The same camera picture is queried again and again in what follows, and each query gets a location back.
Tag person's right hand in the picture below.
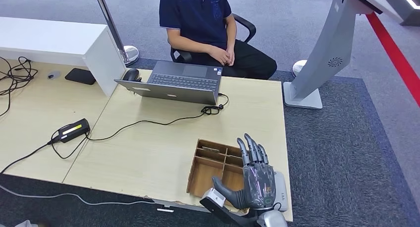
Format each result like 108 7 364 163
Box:
209 45 230 66

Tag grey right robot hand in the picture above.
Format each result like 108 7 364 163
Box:
212 133 277 210

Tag person's left hand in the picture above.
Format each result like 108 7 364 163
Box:
226 46 236 67

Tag wooden compartment tray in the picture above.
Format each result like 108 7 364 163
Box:
186 139 253 210

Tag person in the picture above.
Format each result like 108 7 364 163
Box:
159 0 278 80

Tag black office chair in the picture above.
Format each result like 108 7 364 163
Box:
169 13 257 63

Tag grey laptop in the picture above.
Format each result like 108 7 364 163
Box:
114 60 224 106

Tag chrome stanchion base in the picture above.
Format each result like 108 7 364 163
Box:
292 59 308 78

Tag dark blue area rug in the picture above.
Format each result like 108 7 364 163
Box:
0 57 420 227

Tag black computer mouse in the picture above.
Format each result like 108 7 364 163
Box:
122 67 142 82

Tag grey kiosk stand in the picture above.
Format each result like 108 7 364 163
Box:
283 0 384 110

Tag black rectangular pad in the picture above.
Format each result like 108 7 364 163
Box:
64 67 97 86

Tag red barrier belt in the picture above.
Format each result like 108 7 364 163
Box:
365 12 420 107

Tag black power brick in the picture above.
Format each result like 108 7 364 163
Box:
52 118 91 144

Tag white counter block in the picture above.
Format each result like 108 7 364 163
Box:
0 16 127 98

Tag dark kiosk with light strip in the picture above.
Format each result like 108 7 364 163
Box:
382 0 420 26

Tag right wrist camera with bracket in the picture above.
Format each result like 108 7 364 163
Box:
199 187 260 227

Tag black laptop power cable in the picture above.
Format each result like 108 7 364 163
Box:
86 93 230 142

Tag chrome stanchion post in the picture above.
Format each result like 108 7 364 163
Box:
92 0 141 66

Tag black mains cord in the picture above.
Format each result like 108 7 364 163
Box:
0 130 88 175

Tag tangled black cables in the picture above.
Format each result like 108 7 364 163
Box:
0 56 39 118

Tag white floor cable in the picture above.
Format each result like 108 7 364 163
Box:
0 184 155 207

